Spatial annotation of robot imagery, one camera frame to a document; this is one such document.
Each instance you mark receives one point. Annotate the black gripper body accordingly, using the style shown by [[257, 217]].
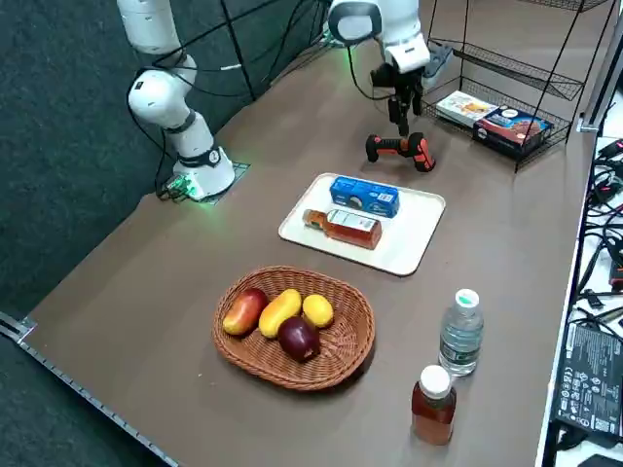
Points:
[[404, 82]]

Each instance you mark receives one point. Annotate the clear water bottle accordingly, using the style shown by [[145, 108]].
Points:
[[461, 335]]

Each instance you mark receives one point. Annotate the small yellow mango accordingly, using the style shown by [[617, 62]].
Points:
[[318, 311]]

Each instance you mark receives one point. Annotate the metal post bracket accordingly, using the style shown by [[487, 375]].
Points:
[[588, 128]]

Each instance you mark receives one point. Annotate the amber tea bottle white cap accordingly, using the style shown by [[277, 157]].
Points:
[[433, 413]]

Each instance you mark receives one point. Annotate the white orange cracker box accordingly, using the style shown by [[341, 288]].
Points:
[[465, 107]]

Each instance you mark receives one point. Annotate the blue red biscuit box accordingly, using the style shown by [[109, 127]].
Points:
[[513, 129]]

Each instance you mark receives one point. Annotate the aluminium table edge rail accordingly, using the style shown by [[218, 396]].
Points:
[[24, 328]]

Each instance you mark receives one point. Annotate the black labelled power adapter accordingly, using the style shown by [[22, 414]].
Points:
[[589, 379]]

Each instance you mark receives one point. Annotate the upright mounting post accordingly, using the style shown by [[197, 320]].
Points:
[[606, 58]]

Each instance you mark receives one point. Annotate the cream plastic tray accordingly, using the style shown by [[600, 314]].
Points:
[[414, 228]]

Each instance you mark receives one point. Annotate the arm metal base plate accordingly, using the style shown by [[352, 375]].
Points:
[[241, 168]]

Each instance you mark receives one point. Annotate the dark red apple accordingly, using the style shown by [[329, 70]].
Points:
[[299, 338]]

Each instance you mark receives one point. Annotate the long yellow mango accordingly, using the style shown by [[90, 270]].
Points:
[[278, 311]]

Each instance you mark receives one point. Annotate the red yellow mango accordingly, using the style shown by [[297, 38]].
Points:
[[243, 311]]

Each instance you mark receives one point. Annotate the blue Oreo cookie box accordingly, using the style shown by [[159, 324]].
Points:
[[365, 194]]

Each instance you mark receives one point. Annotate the orange black barcode scanner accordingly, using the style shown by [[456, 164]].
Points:
[[389, 145]]

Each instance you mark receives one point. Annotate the brown wicker basket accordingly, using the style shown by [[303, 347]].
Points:
[[340, 360]]

